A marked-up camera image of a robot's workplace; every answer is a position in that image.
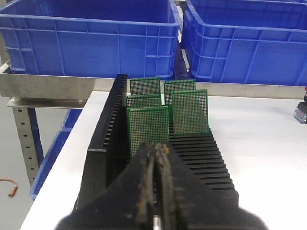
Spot blue plastic bin centre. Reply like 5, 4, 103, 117
181, 0, 307, 86

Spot orange cable on floor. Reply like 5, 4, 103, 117
0, 178, 19, 197

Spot green perforated circuit board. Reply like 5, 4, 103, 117
164, 79, 196, 105
171, 89, 210, 136
127, 106, 169, 158
126, 94, 162, 108
130, 77, 161, 95

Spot blue bin under table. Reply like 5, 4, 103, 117
29, 109, 82, 200

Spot blue plastic bin left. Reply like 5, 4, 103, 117
0, 0, 181, 80

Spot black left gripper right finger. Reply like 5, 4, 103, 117
154, 142, 268, 230

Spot blue plastic bin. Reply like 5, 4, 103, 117
181, 0, 307, 86
0, 0, 181, 80

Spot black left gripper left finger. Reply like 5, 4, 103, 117
57, 143, 154, 230

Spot perforated metal table leg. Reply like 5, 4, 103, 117
12, 107, 43, 185

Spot red emergency stop button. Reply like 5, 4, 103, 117
294, 93, 307, 124

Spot black slotted board rack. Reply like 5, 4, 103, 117
74, 74, 239, 209

